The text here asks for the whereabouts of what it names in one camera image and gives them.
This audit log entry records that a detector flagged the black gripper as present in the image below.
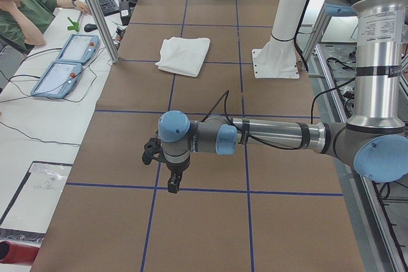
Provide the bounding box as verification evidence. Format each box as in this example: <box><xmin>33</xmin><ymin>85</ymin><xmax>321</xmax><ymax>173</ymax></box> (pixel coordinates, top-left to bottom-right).
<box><xmin>142</xmin><ymin>138</ymin><xmax>190</xmax><ymax>194</ymax></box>

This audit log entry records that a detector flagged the white long-sleeve printed shirt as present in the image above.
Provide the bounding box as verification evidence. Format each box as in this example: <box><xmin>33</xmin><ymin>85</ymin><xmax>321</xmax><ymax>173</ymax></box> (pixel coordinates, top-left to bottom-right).
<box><xmin>155</xmin><ymin>37</ymin><xmax>210</xmax><ymax>78</ymax></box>

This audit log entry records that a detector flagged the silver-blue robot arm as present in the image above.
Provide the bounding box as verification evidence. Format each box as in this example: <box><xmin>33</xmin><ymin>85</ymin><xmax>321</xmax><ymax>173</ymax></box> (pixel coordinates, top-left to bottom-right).
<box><xmin>142</xmin><ymin>0</ymin><xmax>407</xmax><ymax>193</ymax></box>

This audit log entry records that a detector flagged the clear plastic document sleeve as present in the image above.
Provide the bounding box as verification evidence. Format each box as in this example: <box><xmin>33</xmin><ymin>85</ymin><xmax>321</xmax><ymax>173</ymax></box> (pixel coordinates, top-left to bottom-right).
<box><xmin>1</xmin><ymin>161</ymin><xmax>72</xmax><ymax>244</ymax></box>

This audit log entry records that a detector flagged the lower blue teach pendant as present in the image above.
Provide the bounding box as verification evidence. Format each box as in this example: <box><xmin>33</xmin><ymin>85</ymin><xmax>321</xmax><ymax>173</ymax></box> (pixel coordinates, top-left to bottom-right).
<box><xmin>30</xmin><ymin>61</ymin><xmax>82</xmax><ymax>99</ymax></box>

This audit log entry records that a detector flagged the blue teach pendant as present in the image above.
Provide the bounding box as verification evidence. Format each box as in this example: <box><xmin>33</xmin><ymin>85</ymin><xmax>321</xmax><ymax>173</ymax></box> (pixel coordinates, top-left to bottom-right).
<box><xmin>56</xmin><ymin>34</ymin><xmax>99</xmax><ymax>64</ymax></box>
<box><xmin>30</xmin><ymin>61</ymin><xmax>82</xmax><ymax>99</ymax></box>

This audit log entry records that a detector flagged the upper blue teach pendant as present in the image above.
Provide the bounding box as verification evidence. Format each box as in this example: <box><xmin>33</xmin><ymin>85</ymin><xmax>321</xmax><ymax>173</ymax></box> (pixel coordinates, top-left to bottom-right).
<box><xmin>56</xmin><ymin>34</ymin><xmax>99</xmax><ymax>64</ymax></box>

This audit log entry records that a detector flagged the black computer mouse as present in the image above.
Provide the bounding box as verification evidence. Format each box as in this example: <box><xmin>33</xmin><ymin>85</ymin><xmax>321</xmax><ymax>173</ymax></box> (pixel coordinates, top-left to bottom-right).
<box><xmin>84</xmin><ymin>24</ymin><xmax>98</xmax><ymax>32</ymax></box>

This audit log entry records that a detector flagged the red cylinder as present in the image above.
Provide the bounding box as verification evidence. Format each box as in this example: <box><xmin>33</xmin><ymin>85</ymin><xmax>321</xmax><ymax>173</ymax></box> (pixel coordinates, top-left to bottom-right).
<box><xmin>1</xmin><ymin>241</ymin><xmax>40</xmax><ymax>266</ymax></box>

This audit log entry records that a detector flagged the black power adapter box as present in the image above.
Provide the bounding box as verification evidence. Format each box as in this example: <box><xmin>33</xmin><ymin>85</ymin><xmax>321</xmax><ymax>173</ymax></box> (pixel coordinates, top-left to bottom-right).
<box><xmin>119</xmin><ymin>0</ymin><xmax>131</xmax><ymax>25</ymax></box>

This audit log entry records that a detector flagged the green plastic tool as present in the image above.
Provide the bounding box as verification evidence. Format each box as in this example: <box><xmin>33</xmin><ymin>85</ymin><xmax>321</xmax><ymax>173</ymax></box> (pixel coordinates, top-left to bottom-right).
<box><xmin>67</xmin><ymin>17</ymin><xmax>80</xmax><ymax>32</ymax></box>

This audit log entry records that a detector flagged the black keyboard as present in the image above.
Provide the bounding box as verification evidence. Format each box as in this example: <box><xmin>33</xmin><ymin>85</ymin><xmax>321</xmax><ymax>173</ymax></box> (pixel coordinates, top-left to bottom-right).
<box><xmin>98</xmin><ymin>0</ymin><xmax>119</xmax><ymax>17</ymax></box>

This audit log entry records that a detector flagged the person in green shirt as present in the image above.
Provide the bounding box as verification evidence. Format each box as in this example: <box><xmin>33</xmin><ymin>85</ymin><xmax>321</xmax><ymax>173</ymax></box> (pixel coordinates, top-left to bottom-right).
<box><xmin>1</xmin><ymin>0</ymin><xmax>91</xmax><ymax>54</ymax></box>

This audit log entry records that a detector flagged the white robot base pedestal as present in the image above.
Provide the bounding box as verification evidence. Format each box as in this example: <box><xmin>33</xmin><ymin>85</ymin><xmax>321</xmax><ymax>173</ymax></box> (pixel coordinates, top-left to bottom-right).
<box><xmin>252</xmin><ymin>0</ymin><xmax>308</xmax><ymax>79</ymax></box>

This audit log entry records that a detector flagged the aluminium frame post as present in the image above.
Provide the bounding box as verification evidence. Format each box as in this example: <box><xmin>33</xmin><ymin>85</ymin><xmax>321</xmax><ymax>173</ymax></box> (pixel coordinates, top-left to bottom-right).
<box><xmin>86</xmin><ymin>0</ymin><xmax>119</xmax><ymax>64</ymax></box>

